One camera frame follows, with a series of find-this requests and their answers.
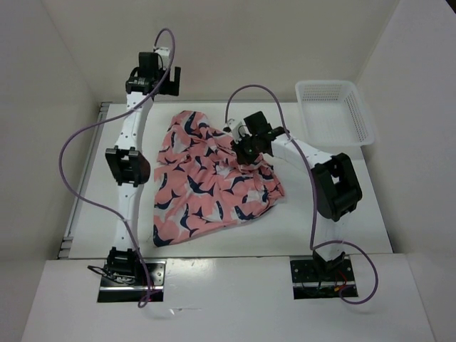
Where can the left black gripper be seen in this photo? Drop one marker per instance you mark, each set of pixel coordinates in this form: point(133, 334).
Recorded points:
point(172, 88)

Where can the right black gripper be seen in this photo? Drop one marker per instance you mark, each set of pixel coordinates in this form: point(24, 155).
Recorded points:
point(243, 158)

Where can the pink shark print shorts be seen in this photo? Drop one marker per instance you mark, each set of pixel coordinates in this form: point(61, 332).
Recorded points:
point(200, 188)

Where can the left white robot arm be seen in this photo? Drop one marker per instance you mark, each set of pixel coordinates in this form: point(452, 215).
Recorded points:
point(129, 167)

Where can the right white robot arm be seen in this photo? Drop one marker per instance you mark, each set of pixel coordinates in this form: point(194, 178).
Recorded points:
point(335, 188)

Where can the white plastic basket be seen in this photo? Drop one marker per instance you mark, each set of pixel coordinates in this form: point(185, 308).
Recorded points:
point(333, 114)

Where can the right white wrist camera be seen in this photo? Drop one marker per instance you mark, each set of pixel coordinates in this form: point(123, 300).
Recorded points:
point(236, 128)

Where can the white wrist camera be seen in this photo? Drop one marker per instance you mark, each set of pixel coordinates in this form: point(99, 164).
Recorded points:
point(163, 56)
point(236, 128)

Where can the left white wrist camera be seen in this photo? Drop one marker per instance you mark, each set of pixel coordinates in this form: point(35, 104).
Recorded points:
point(163, 56)

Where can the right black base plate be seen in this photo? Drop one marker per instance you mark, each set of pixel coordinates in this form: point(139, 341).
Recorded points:
point(309, 284)

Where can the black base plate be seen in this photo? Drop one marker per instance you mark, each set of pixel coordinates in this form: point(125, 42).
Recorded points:
point(309, 284)
point(119, 288)

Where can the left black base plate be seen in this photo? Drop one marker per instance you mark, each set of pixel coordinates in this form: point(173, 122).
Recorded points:
point(119, 288)

